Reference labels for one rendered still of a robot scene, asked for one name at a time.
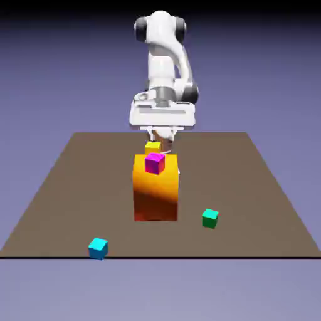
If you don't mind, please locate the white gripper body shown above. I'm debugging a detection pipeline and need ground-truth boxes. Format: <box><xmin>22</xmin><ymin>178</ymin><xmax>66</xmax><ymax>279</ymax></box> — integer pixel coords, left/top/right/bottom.
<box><xmin>129</xmin><ymin>99</ymin><xmax>197</xmax><ymax>132</ymax></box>

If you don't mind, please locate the small yellow cube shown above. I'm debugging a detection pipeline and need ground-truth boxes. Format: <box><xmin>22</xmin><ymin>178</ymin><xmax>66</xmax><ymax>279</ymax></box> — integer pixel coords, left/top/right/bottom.
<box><xmin>145</xmin><ymin>141</ymin><xmax>162</xmax><ymax>157</ymax></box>

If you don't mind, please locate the small magenta cube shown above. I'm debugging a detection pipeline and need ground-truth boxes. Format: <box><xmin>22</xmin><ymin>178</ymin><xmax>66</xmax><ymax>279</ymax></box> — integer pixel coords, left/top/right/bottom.
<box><xmin>144</xmin><ymin>152</ymin><xmax>166</xmax><ymax>176</ymax></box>

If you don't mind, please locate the small green cube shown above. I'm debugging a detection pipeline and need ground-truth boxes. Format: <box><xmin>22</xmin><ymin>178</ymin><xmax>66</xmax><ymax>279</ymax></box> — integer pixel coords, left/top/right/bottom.
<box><xmin>201</xmin><ymin>208</ymin><xmax>220</xmax><ymax>229</ymax></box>

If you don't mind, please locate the small cyan cube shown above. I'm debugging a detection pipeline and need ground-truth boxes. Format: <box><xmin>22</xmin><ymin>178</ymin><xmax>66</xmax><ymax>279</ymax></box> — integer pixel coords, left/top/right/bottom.
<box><xmin>87</xmin><ymin>237</ymin><xmax>109</xmax><ymax>261</ymax></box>

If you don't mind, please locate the large orange box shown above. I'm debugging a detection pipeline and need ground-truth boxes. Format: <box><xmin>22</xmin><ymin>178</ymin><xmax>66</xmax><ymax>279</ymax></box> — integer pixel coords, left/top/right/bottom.
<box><xmin>132</xmin><ymin>154</ymin><xmax>179</xmax><ymax>223</ymax></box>

